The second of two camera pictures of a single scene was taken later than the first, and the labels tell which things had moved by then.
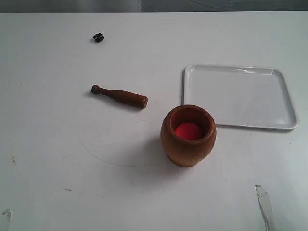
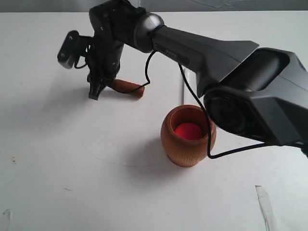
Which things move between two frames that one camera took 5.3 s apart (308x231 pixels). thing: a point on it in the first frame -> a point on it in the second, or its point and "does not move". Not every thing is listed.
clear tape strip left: (8, 211) does not move
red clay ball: (189, 131) does not move
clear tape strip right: (266, 208) does not move
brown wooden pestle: (135, 99) -> (126, 86)
